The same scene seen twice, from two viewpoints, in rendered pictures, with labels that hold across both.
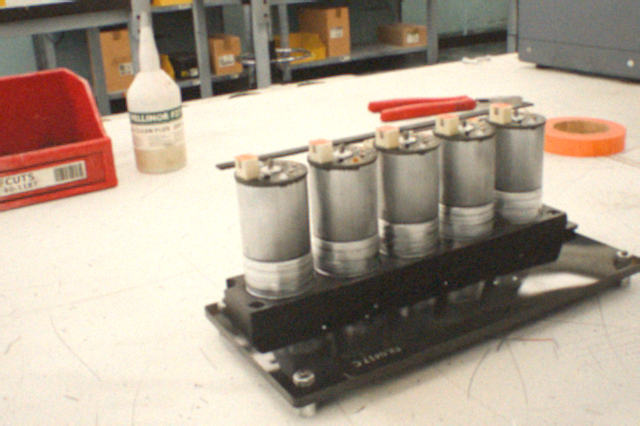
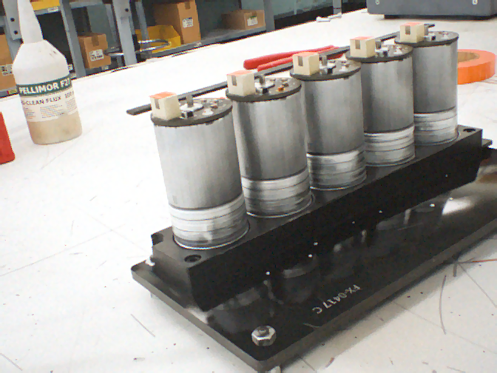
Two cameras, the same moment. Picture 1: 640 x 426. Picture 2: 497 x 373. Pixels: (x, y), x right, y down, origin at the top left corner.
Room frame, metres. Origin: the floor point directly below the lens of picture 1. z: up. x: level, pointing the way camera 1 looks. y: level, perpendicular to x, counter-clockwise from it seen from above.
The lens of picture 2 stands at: (0.06, 0.02, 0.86)
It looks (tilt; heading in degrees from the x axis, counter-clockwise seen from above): 23 degrees down; 354
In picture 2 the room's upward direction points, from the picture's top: 8 degrees counter-clockwise
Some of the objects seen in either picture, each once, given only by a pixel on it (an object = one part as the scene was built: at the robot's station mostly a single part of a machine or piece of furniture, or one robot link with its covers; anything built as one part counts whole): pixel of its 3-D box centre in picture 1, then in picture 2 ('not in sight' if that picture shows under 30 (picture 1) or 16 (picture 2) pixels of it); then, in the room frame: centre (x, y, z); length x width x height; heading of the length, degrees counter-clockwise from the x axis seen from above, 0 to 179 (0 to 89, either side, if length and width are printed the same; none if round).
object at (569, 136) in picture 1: (579, 135); (450, 66); (0.46, -0.18, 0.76); 0.06 x 0.06 x 0.01
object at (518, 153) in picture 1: (514, 175); (427, 96); (0.29, -0.08, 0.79); 0.02 x 0.02 x 0.05
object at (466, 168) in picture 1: (463, 188); (381, 114); (0.28, -0.06, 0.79); 0.02 x 0.02 x 0.05
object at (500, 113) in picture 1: (502, 113); (413, 32); (0.29, -0.08, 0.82); 0.01 x 0.01 x 0.01; 29
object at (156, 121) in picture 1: (153, 90); (38, 62); (0.47, 0.10, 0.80); 0.03 x 0.03 x 0.10
